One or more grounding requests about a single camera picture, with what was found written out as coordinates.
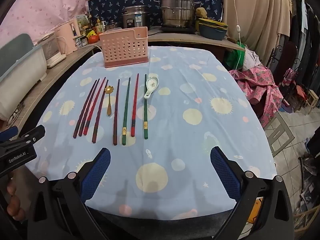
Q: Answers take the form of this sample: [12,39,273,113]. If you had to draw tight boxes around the beige curtain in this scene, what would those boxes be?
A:
[221,0,300,61]

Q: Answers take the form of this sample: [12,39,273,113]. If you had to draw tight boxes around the yellow oil bottle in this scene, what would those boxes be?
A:
[95,18,106,34]

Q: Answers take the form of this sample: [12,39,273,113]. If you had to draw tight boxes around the small pot with glass lid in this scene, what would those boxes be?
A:
[105,21,123,32]

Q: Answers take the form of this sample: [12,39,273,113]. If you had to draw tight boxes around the green white carton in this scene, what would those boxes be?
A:
[76,14,89,28]

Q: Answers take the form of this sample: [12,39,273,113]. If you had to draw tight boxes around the small wooden stool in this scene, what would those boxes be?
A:
[306,89,319,108]

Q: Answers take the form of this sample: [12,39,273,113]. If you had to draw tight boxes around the white ceramic soup spoon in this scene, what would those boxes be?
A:
[144,76,160,99]

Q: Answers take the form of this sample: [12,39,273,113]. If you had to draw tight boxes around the gold flower spoon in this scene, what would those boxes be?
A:
[104,85,114,117]

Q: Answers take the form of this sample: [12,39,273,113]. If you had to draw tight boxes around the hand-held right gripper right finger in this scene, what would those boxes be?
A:
[210,147,294,240]

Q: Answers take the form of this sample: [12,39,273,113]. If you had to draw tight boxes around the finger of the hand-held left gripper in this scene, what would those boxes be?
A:
[0,126,19,143]
[14,125,46,144]

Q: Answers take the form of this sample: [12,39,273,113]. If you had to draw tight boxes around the pink electric kettle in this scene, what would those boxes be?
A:
[55,19,82,55]

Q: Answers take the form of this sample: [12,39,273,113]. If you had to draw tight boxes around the green cloth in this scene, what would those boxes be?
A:
[224,50,247,69]

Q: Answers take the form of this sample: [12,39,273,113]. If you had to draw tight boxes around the white cable with switch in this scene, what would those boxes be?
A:
[227,0,247,68]

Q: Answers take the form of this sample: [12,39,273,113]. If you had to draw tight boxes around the green chopstick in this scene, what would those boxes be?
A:
[144,74,148,140]
[121,77,131,146]

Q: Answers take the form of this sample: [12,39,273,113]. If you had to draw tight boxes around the person's left hand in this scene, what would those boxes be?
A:
[6,178,26,218]

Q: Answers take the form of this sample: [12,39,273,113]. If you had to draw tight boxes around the steel steamer pot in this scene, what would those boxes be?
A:
[159,0,198,28]

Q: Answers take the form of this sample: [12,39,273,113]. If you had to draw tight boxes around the blue spotted tablecloth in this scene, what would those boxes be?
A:
[25,46,277,221]

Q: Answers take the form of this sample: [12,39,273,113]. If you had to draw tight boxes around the white clear-domed appliance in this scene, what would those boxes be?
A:
[37,34,67,69]

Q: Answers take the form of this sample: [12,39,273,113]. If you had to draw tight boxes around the steel rice cooker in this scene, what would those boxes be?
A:
[122,5,150,29]

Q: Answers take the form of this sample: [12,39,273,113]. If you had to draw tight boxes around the brown loofah scrubber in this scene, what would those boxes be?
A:
[195,7,208,19]

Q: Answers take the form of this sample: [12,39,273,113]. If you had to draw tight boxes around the dark-framed eyeglasses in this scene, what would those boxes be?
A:
[6,102,25,128]

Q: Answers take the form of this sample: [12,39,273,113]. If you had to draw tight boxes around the pink floral cloth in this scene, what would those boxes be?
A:
[229,64,284,128]

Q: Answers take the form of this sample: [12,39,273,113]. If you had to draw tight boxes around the yellow green bowl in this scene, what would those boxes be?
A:
[198,18,229,29]

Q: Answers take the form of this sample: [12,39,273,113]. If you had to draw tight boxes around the black induction cooktop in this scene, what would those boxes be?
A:
[147,26,196,35]

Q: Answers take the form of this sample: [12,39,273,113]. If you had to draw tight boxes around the hanging clothes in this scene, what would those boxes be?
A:
[287,0,320,87]

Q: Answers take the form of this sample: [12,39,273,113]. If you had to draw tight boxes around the white bin with grey-blue lid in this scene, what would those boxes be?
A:
[0,34,48,121]

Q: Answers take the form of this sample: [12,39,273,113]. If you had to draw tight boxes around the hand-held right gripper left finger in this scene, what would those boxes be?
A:
[27,148,112,240]

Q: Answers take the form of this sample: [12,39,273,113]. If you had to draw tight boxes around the pink dotted cloth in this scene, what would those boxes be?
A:
[0,0,101,48]

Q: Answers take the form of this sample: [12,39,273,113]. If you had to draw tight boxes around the red chopstick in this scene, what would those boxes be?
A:
[131,74,139,138]
[84,77,106,136]

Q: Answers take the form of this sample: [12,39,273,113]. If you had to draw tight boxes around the white kettle power cable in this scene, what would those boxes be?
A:
[79,43,103,52]

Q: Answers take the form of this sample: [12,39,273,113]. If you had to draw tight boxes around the pink perforated utensil holder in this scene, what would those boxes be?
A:
[99,26,149,68]

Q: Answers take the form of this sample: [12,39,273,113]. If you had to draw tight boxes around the dark blue bowl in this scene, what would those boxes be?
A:
[199,25,227,41]

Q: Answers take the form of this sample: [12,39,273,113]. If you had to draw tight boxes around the grey stool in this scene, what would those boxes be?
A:
[264,112,296,158]

